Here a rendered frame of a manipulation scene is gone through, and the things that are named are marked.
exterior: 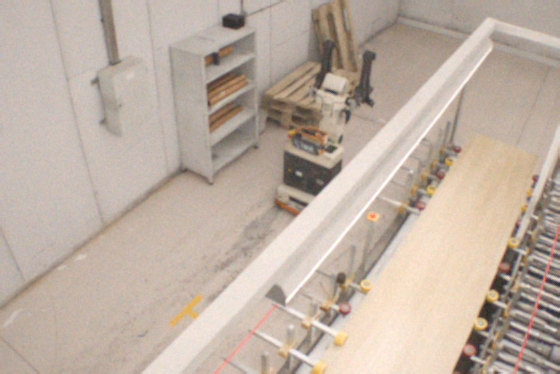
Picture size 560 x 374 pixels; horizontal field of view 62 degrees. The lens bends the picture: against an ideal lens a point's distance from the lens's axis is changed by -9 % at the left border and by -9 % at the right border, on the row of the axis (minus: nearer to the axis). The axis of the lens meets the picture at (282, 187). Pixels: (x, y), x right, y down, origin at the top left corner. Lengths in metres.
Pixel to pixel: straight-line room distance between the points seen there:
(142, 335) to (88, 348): 0.47
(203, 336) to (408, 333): 2.16
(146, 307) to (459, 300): 2.59
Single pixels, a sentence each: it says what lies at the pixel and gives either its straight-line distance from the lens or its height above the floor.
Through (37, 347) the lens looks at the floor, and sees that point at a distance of 4.56.
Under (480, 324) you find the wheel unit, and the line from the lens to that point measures 3.42.
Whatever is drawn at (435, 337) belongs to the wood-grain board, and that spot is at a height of 0.90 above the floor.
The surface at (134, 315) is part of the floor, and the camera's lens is 4.50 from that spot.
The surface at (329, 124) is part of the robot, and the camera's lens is 5.00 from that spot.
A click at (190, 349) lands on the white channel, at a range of 1.22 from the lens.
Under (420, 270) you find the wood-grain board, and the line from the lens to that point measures 3.61.
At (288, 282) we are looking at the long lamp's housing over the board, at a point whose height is 2.37.
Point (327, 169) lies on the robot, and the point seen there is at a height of 0.68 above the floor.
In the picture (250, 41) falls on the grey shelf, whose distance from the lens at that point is 5.63.
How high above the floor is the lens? 3.46
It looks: 38 degrees down
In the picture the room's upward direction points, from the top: 1 degrees clockwise
